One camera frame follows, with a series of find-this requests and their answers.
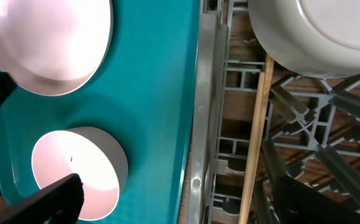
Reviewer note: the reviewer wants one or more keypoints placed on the white plate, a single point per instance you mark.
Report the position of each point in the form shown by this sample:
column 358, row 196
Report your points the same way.
column 54, row 47

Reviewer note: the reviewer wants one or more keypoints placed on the wooden chopstick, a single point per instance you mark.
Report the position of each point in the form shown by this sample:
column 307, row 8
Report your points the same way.
column 268, row 70
column 251, row 163

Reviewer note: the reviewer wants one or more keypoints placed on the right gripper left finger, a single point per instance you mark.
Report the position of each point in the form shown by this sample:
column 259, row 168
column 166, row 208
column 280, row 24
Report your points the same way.
column 57, row 203

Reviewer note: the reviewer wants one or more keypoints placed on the teal plastic tray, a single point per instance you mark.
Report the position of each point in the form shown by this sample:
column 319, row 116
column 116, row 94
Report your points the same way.
column 143, row 95

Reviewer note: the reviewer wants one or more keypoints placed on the grey dishwasher rack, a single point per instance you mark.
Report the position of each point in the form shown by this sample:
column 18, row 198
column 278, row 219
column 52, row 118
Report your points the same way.
column 215, row 26

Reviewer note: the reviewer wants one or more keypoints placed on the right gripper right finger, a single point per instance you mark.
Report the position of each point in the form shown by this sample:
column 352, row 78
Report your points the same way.
column 295, row 203

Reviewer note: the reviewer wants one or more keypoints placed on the pink bowl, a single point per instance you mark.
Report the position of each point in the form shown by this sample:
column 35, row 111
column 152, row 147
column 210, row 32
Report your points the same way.
column 95, row 155

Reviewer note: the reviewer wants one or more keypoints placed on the white small bowl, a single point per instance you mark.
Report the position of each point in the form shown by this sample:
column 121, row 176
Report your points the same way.
column 315, row 38

